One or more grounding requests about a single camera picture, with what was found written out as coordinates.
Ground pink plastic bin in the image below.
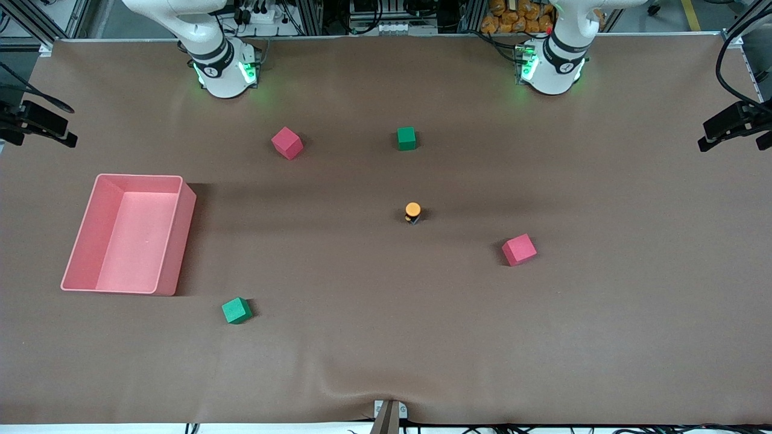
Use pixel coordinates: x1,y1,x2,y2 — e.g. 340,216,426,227
60,174,197,297

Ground pink foam cube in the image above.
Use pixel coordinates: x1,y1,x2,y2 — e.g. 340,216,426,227
271,126,304,161
501,233,538,267

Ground orange snack bags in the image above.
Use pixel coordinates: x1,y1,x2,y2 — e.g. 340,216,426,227
481,0,555,34

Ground white power strip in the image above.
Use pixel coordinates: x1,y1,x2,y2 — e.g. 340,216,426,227
238,0,296,26

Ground white terminal strip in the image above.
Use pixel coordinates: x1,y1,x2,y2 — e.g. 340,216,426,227
377,22,438,34

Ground brown table mat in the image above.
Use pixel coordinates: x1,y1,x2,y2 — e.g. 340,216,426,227
0,33,772,426

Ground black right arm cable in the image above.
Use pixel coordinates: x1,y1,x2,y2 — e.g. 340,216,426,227
0,63,74,114

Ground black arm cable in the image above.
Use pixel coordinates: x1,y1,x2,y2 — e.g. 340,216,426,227
0,63,74,114
715,3,772,112

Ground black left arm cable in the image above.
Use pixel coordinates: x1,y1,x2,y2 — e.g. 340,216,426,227
715,3,772,112

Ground aluminium frame post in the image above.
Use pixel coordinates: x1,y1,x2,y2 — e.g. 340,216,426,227
0,0,55,58
721,0,772,49

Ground grey metal clamp bracket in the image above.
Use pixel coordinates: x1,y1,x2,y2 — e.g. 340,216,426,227
369,400,408,434

